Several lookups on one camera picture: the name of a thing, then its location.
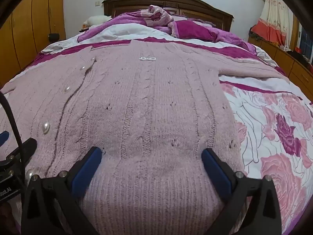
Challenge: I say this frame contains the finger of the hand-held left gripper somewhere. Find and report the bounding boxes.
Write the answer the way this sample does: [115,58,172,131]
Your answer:
[15,138,38,157]
[0,131,10,148]

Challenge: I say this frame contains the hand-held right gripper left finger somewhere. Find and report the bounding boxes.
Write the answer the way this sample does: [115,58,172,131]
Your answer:
[21,146,103,235]

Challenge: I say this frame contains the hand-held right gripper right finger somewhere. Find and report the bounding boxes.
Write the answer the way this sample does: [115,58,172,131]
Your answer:
[201,148,282,235]

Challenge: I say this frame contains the pink knit cardigan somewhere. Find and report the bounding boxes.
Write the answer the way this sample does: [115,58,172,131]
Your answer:
[0,39,291,235]

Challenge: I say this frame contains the rose print bed sheet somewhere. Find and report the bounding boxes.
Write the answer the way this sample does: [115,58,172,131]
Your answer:
[219,75,313,235]

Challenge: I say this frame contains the wooden wardrobe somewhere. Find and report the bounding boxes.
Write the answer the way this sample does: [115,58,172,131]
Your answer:
[0,0,67,87]

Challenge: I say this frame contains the low wooden cabinet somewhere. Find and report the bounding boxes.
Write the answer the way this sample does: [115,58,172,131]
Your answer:
[248,37,313,96]

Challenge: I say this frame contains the white plush toy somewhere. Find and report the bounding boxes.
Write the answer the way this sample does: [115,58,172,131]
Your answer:
[83,15,112,29]

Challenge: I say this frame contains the dark cloth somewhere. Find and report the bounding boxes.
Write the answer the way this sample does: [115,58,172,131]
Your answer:
[287,50,311,64]

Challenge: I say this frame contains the white magenta striped blanket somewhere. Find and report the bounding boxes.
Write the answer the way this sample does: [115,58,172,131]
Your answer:
[24,12,290,79]

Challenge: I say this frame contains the window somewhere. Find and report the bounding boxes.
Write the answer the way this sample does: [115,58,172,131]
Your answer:
[299,26,313,61]

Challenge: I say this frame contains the red white floral curtain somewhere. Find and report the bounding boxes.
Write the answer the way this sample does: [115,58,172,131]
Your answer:
[250,0,294,50]

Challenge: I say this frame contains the dark wooden headboard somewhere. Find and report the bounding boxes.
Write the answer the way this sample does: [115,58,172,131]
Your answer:
[101,0,235,32]

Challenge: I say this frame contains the black cable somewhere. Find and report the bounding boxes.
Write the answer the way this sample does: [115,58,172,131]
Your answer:
[0,92,26,184]

